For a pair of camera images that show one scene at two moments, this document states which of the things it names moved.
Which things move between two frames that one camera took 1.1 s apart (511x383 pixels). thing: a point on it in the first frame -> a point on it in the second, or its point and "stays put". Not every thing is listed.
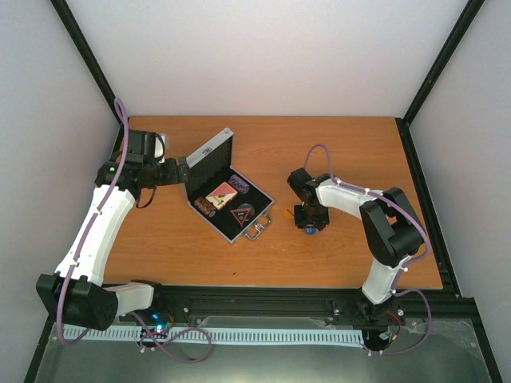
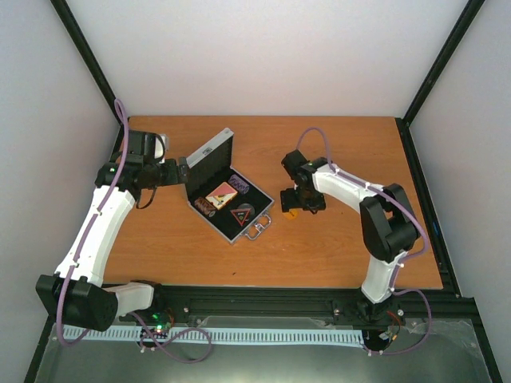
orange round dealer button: [288, 213] stays put
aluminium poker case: [222, 195] stays put
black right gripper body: [312, 215] -> [306, 199]
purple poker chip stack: [239, 184] stays put
